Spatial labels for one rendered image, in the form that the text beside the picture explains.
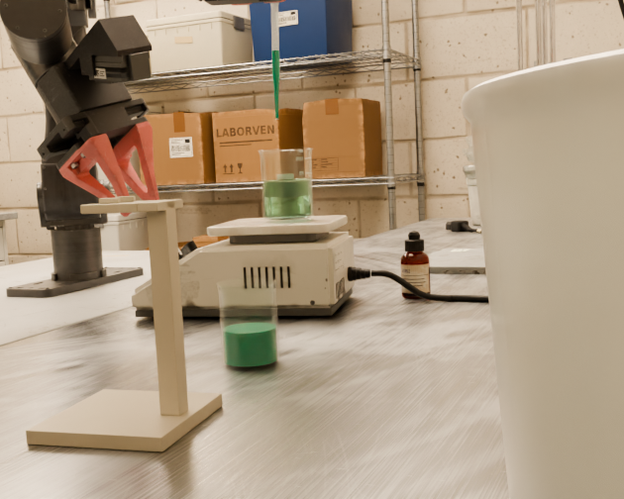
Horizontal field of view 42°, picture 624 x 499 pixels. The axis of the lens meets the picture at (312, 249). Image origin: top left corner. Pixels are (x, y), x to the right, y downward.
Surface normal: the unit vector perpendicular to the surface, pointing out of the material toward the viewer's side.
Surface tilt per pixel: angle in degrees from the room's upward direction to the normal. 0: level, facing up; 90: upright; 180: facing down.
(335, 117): 89
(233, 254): 90
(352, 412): 0
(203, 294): 90
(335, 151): 89
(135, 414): 0
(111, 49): 102
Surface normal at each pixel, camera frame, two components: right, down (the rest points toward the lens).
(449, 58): -0.39, 0.11
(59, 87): -0.57, 0.31
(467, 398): -0.04, -0.99
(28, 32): 0.20, -0.16
